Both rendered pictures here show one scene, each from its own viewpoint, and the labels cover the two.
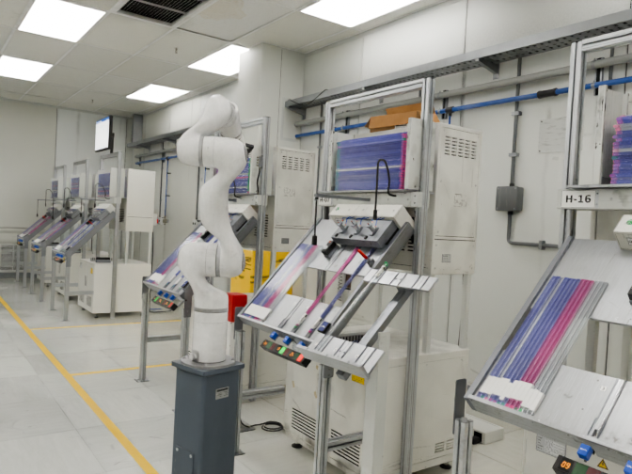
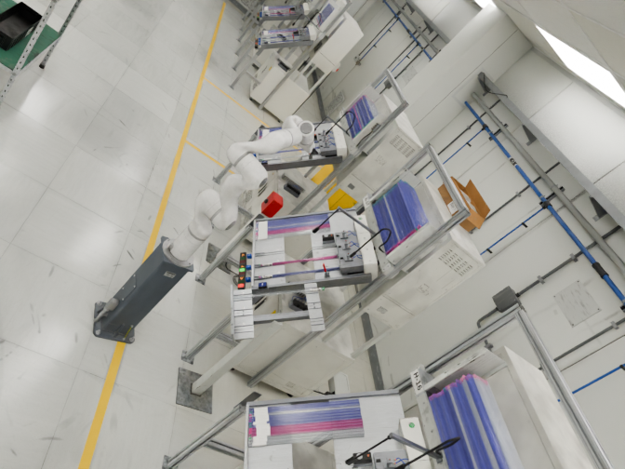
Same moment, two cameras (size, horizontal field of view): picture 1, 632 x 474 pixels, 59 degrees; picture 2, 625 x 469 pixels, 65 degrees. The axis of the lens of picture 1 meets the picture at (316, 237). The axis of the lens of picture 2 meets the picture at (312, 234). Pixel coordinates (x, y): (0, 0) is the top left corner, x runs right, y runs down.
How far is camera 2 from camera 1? 118 cm
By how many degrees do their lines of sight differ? 24
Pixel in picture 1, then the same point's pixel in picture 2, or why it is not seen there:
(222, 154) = (246, 174)
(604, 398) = not seen: outside the picture
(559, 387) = (275, 449)
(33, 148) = not seen: outside the picture
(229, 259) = (219, 221)
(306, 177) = (402, 159)
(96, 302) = (257, 90)
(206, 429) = (148, 283)
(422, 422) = (288, 368)
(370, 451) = (224, 362)
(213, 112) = (263, 146)
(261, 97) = (466, 55)
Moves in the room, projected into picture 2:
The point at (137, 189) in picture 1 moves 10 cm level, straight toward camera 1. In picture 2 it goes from (340, 38) to (339, 38)
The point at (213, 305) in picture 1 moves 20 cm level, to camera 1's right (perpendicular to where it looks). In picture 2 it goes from (195, 233) to (219, 262)
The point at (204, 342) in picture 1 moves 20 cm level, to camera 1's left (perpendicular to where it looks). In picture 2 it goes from (179, 246) to (155, 217)
